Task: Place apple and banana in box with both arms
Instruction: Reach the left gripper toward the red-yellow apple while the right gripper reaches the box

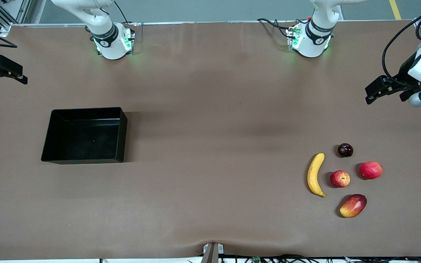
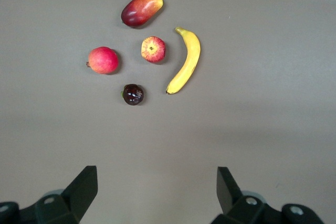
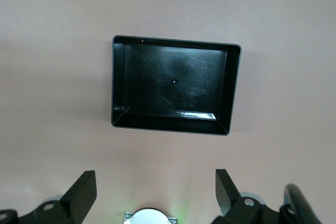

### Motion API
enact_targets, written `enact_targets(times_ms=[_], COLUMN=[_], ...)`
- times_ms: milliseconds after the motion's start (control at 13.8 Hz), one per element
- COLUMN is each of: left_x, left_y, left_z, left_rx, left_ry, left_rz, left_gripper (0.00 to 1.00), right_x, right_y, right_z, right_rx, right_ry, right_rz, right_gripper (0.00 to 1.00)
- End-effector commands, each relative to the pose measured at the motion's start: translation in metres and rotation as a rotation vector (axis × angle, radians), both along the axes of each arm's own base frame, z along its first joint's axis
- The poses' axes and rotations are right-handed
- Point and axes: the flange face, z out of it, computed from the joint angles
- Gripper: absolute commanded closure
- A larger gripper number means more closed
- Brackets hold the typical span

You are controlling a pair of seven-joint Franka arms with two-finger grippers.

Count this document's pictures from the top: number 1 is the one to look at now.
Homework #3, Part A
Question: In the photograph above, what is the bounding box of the red yellow striped apple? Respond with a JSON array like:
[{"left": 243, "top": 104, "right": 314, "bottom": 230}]
[{"left": 330, "top": 170, "right": 351, "bottom": 188}]

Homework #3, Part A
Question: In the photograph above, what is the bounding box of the black plastic box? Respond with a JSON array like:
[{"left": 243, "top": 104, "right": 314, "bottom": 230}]
[{"left": 41, "top": 107, "right": 128, "bottom": 165}]

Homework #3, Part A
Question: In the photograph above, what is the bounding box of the yellow banana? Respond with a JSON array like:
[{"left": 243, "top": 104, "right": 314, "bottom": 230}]
[{"left": 307, "top": 152, "right": 327, "bottom": 198}]

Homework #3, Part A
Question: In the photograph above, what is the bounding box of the dark purple plum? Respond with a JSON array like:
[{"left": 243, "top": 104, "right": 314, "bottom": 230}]
[{"left": 337, "top": 143, "right": 354, "bottom": 158}]

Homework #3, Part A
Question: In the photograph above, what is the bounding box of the red yellow mango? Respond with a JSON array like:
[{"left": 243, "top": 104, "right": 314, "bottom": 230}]
[{"left": 340, "top": 194, "right": 367, "bottom": 218}]

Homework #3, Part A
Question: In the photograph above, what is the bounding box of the large table cover mat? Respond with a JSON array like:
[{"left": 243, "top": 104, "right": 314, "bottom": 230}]
[{"left": 0, "top": 20, "right": 421, "bottom": 260}]

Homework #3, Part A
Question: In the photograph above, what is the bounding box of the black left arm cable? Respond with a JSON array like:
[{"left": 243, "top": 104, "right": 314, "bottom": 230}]
[{"left": 382, "top": 4, "right": 421, "bottom": 88}]

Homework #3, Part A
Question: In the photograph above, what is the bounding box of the aluminium frame post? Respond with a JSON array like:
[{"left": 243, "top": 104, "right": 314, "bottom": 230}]
[{"left": 0, "top": 0, "right": 32, "bottom": 35}]

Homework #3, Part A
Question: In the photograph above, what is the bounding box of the black right base cable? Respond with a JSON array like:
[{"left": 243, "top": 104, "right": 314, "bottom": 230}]
[{"left": 113, "top": 0, "right": 138, "bottom": 37}]

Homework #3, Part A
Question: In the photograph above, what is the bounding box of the black base cable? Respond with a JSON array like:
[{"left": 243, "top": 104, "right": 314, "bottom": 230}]
[
  {"left": 113, "top": 0, "right": 138, "bottom": 37},
  {"left": 257, "top": 18, "right": 299, "bottom": 39}
]

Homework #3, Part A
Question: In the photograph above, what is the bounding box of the black left base cable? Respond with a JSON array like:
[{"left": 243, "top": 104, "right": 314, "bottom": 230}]
[{"left": 257, "top": 18, "right": 299, "bottom": 39}]

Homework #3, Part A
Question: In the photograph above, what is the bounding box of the black cable below table edge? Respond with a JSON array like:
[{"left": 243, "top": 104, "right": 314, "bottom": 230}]
[{"left": 260, "top": 254, "right": 328, "bottom": 263}]

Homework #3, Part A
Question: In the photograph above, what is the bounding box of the table edge clamp bracket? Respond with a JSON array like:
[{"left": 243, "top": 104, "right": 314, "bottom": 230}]
[{"left": 202, "top": 242, "right": 225, "bottom": 263}]

